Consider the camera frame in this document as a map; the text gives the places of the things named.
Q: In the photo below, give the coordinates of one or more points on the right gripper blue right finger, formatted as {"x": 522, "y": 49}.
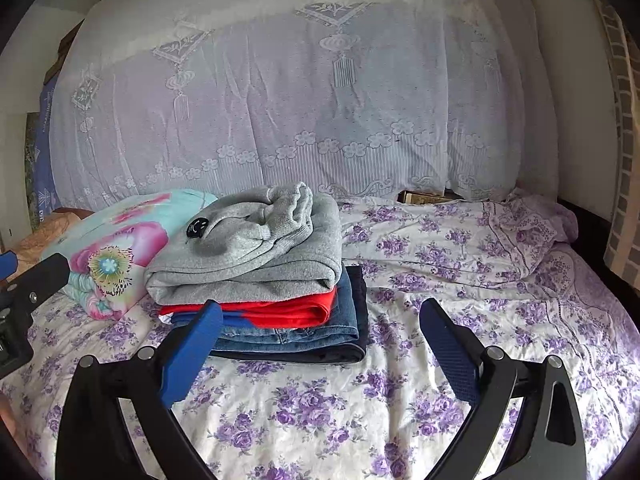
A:
{"x": 456, "y": 350}

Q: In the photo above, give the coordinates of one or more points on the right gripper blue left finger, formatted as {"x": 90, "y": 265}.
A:
{"x": 183, "y": 352}

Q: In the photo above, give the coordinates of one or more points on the grey fleece pants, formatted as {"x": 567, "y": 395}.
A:
{"x": 264, "y": 244}

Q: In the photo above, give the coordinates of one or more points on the colourful floral folded blanket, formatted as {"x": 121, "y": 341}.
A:
{"x": 107, "y": 252}

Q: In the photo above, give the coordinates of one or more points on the purple floral bed sheet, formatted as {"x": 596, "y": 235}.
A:
{"x": 505, "y": 271}

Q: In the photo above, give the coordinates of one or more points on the blue folded jeans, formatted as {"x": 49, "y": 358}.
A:
{"x": 300, "y": 329}

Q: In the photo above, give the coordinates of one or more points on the dark navy folded pants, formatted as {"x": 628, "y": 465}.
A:
{"x": 336, "y": 356}

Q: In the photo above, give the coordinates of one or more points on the red folded garment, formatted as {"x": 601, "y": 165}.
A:
{"x": 303, "y": 310}

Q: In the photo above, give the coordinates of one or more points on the beige checked curtain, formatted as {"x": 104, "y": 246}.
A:
{"x": 622, "y": 251}

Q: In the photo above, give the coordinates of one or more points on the white lace headboard cover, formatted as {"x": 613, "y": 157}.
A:
{"x": 352, "y": 97}

